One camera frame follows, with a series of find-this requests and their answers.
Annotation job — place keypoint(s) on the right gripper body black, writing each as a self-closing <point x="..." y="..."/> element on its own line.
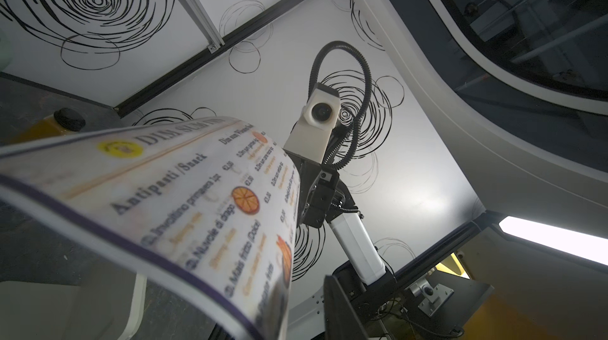
<point x="322" y="195"/>

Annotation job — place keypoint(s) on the new menu sheet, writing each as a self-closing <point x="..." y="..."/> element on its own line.
<point x="206" y="208"/>

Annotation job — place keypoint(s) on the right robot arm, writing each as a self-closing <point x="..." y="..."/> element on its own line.
<point x="329" y="312"/>

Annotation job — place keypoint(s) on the yellow juice bottle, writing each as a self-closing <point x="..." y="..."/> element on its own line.
<point x="61" y="123"/>

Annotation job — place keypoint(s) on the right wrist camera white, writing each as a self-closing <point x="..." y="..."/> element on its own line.
<point x="309" y="138"/>

